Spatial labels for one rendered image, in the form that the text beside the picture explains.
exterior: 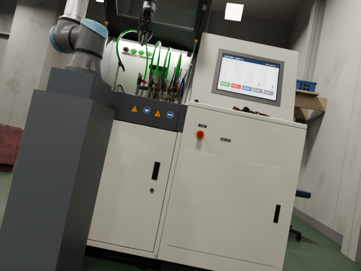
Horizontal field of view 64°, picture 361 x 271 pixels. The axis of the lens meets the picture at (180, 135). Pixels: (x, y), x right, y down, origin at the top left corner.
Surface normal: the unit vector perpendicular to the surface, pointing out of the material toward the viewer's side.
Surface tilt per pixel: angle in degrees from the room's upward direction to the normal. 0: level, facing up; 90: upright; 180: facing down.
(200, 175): 90
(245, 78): 76
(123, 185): 90
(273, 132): 90
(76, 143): 90
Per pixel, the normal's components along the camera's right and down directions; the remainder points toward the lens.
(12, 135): 0.47, 0.04
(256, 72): 0.06, -0.29
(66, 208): -0.11, -0.08
